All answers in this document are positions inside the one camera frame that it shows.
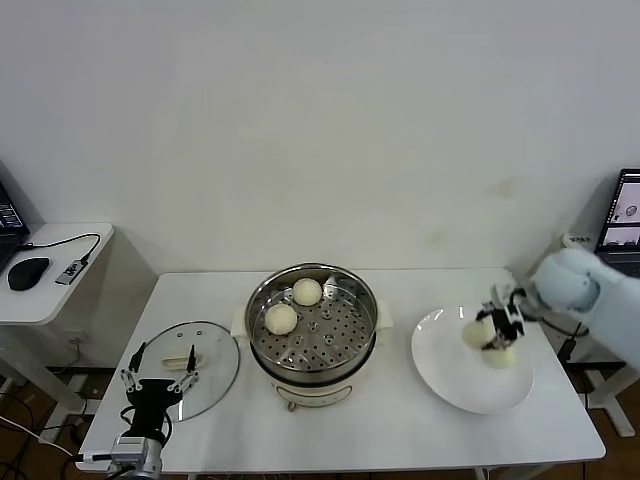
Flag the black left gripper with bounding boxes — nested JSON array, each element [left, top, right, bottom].
[[121, 341, 201, 437]]

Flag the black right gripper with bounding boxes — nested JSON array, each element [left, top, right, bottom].
[[475, 301, 524, 352]]

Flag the white steamed baozi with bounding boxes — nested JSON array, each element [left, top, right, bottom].
[[291, 277, 323, 308], [483, 346, 517, 371], [461, 319, 489, 351], [263, 302, 300, 336]]

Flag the round glass pot lid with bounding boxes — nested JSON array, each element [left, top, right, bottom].
[[127, 320, 243, 423]]

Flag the perforated steel steamer basket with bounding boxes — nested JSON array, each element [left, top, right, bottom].
[[246, 263, 379, 378]]

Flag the large white round plate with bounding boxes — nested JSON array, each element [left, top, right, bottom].
[[411, 306, 536, 416]]

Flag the white side table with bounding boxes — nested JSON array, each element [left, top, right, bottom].
[[0, 222, 117, 446], [559, 230, 640, 442]]

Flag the small grey usb hub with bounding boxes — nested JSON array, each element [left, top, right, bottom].
[[55, 259, 88, 288]]

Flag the cream electric cooking pot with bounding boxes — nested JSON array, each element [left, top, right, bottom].
[[231, 298, 397, 413]]

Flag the black computer mouse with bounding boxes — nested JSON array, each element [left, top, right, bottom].
[[7, 255, 52, 292]]

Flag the black laptop dark screen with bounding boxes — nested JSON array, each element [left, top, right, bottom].
[[0, 159, 33, 277]]

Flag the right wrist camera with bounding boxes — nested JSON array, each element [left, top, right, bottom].
[[491, 283, 526, 321]]

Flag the black cable with power adapter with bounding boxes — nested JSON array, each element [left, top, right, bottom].
[[558, 321, 589, 362]]

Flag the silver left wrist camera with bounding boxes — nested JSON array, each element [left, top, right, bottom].
[[82, 435, 152, 464]]

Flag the black floor cables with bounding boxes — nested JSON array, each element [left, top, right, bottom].
[[0, 387, 56, 480]]

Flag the white cable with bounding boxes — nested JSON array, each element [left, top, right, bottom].
[[0, 415, 77, 455]]

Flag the black usb hub cable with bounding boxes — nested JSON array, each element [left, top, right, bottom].
[[19, 231, 104, 264]]

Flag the grey laptop with camera views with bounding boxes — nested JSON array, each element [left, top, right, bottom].
[[595, 168, 640, 279]]

